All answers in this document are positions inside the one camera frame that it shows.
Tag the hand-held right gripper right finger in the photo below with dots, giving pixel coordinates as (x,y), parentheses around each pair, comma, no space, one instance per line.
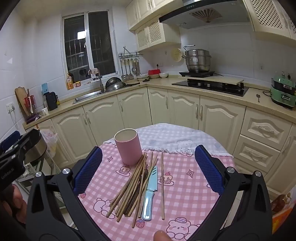
(208,169)

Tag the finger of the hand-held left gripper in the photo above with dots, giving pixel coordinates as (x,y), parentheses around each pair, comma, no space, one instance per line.
(27,139)

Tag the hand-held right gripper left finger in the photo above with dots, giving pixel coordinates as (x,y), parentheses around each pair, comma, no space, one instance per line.
(89,170)

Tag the pink cup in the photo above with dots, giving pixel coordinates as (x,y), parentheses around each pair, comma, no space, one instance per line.
(128,148)

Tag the wooden chopstick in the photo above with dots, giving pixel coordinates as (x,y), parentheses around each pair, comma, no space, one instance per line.
(162,185)

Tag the pile of wooden chopsticks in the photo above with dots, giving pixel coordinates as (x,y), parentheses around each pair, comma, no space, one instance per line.
(131,194)

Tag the light blue knife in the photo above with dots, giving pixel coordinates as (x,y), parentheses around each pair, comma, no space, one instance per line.
(149,192)

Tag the person's left hand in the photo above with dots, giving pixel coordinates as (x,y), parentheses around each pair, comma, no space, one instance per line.
(13,202)

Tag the person's right hand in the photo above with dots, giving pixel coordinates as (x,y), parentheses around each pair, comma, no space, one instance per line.
(162,236)

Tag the steel trash can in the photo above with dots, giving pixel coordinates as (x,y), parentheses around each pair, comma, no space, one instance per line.
(37,149)

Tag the purple tray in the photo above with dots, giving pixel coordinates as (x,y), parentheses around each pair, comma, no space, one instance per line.
(32,118)

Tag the plastic bag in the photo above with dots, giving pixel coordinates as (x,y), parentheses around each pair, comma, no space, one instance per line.
(50,141)

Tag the small white cup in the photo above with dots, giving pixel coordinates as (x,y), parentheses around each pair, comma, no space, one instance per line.
(44,112)

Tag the red utensil holder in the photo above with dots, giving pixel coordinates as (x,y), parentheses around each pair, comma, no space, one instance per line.
(31,104)

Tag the wooden cutting board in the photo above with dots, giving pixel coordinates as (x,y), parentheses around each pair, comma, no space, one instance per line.
(20,99)

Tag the pink checkered tablecloth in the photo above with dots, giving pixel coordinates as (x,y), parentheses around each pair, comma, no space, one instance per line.
(185,204)

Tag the black kettle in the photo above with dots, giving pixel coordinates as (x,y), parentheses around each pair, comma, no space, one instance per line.
(51,102)

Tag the blue box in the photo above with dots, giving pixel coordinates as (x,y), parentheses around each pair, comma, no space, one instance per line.
(44,88)

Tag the cream base cabinets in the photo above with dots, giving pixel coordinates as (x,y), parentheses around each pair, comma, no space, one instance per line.
(217,115)

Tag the orange bottle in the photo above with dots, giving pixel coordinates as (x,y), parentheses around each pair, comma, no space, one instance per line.
(69,83)

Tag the steel sink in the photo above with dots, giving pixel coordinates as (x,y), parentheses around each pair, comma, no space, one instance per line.
(86,97)

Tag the small yellow red box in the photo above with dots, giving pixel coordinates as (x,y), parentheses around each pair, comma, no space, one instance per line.
(77,84)

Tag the brown bottle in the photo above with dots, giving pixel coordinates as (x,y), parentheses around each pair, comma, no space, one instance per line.
(279,202)

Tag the black gas stove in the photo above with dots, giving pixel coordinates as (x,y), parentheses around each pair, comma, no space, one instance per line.
(215,89)

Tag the steel faucet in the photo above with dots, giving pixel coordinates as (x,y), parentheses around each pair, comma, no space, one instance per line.
(101,84)

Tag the metal spoon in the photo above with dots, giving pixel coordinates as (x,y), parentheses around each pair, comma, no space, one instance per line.
(258,96)

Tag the steel colander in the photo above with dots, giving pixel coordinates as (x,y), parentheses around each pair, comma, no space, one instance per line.
(114,84)

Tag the pink cloth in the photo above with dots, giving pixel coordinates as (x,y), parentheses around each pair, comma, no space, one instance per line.
(93,71)

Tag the orange box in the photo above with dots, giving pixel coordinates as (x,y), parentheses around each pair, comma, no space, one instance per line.
(284,224)

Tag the black induction cooker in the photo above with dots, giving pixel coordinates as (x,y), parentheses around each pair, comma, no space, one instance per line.
(196,74)

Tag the steel ladle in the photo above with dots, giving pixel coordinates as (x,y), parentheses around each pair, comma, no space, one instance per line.
(127,74)
(131,75)
(123,75)

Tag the green cooking appliance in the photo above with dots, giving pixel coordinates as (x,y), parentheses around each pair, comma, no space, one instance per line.
(283,92)

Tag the shallow white bowl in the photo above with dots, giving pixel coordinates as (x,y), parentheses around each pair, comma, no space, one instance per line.
(142,77)

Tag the steel steamer pot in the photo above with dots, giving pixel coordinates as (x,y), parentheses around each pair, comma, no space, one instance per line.
(197,60)

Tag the red bowl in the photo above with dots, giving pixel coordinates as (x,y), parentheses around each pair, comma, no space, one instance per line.
(153,73)

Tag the steel skimmer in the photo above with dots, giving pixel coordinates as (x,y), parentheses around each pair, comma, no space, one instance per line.
(138,69)

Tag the window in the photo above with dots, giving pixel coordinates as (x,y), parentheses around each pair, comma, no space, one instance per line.
(97,46)

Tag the yellow round strainer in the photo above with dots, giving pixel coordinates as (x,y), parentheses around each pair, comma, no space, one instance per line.
(176,55)

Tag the metal utensil rack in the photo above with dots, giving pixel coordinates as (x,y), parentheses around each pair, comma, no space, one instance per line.
(130,55)

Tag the cream lattice door cabinet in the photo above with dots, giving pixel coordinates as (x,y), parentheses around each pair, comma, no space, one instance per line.
(153,34)

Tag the range hood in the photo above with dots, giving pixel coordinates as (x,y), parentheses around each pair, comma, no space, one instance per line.
(203,14)

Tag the wall socket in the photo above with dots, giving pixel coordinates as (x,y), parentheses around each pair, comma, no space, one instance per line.
(10,108)

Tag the cream lattice wall cabinet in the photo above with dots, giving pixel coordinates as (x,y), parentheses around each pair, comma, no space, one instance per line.
(270,16)

